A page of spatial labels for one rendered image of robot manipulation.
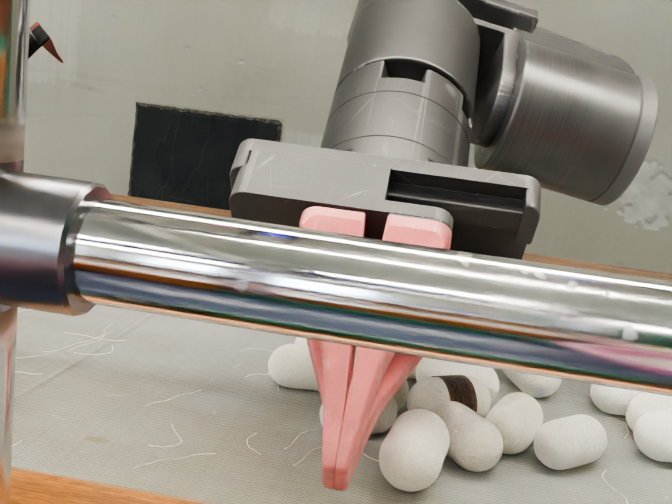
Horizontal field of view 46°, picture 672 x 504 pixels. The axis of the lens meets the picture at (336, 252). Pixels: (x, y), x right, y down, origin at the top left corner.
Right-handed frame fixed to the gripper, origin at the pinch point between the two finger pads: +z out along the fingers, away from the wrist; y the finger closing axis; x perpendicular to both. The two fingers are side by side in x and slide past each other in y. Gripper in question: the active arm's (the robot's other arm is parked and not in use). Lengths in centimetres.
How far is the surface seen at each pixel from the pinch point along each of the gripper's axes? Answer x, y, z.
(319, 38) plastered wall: 122, -35, -178
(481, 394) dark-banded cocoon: 6.1, 4.7, -6.1
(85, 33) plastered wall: 126, -105, -172
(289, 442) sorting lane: 4.9, -2.1, -2.3
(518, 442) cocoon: 5.2, 6.1, -3.9
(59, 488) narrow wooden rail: -3.3, -6.3, 3.5
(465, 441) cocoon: 3.7, 4.0, -2.9
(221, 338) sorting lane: 11.5, -7.4, -9.9
